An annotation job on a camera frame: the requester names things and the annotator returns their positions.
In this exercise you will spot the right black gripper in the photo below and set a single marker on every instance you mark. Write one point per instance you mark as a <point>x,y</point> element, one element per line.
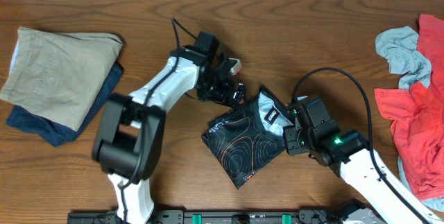
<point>289,134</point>

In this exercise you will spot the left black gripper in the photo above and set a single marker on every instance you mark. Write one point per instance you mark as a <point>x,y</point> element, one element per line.
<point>223,98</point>

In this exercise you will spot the black printed cycling jersey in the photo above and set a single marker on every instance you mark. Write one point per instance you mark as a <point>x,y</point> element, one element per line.
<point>246,138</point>

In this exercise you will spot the light blue grey shirt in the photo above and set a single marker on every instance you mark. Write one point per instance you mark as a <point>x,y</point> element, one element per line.
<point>398,46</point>

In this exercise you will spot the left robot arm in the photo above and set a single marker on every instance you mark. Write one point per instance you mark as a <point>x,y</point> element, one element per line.
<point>128,143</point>

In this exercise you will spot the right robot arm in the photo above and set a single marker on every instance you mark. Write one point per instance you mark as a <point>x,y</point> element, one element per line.
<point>349,155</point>

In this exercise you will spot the red orange shirt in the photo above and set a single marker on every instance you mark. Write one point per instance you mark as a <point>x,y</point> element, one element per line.
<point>417,117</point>

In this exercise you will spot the folded beige trousers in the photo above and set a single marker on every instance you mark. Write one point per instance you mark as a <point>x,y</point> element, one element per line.
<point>58,75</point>

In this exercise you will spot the folded navy blue garment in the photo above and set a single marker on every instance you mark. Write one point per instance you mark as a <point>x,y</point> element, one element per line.
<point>55,133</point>

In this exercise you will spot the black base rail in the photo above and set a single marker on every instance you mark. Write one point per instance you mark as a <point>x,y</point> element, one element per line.
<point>352,211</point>

